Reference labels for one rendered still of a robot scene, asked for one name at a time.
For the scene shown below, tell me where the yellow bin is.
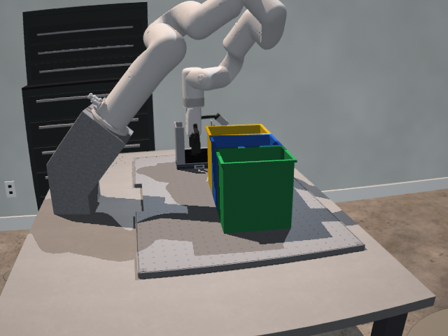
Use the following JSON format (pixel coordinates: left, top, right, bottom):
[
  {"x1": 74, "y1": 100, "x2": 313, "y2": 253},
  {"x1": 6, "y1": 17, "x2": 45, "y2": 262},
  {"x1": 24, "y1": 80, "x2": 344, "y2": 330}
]
[{"x1": 205, "y1": 124, "x2": 271, "y2": 194}]

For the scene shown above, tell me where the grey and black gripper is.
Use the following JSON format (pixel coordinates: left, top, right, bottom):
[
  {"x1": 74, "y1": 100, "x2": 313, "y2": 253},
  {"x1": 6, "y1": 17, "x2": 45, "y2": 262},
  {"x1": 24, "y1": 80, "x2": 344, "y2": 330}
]
[{"x1": 183, "y1": 105, "x2": 204, "y2": 154}]

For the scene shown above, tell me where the blue bin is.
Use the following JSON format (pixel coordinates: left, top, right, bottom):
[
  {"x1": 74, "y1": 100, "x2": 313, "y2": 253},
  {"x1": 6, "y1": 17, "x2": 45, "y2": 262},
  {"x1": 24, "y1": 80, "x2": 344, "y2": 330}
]
[{"x1": 209, "y1": 134, "x2": 282, "y2": 211}]

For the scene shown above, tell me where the green bin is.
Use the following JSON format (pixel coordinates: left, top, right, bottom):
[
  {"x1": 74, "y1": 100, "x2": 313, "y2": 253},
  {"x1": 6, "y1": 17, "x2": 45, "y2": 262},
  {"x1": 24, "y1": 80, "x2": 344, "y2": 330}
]
[{"x1": 215, "y1": 146, "x2": 297, "y2": 234}]

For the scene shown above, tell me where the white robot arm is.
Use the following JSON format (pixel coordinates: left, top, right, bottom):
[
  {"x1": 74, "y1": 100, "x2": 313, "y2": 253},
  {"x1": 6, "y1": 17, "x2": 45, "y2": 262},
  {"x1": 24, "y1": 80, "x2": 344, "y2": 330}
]
[{"x1": 87, "y1": 0, "x2": 287, "y2": 136}]

